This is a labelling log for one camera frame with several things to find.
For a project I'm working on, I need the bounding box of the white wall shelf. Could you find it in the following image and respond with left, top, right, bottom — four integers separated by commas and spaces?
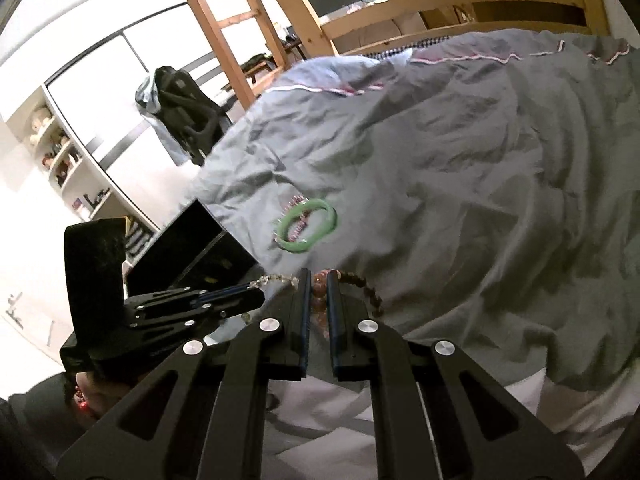
6, 84, 157, 263

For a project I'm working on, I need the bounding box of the left hand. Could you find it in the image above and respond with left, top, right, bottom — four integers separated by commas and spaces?
74, 372, 131, 420

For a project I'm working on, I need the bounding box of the grey duvet cover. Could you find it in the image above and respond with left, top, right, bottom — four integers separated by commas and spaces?
192, 27, 640, 470

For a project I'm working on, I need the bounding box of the pink beaded bracelet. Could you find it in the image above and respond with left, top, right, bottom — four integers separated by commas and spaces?
273, 193, 321, 246

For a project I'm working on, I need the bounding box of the wooden bed frame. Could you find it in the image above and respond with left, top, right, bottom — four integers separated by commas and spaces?
277, 0, 611, 58

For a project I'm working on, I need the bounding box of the green jade bangle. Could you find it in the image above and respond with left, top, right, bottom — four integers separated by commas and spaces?
273, 196, 337, 254

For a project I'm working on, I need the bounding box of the black jewelry box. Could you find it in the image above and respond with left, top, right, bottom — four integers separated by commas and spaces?
126, 200, 257, 296

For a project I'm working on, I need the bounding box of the black office chair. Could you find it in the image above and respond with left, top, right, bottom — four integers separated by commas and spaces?
134, 65, 238, 166

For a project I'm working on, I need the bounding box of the wooden ladder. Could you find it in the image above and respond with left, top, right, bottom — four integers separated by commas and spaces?
186, 0, 291, 110

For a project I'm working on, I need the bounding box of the brown beaded bracelet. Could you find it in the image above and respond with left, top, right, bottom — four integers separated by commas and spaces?
310, 268, 385, 340

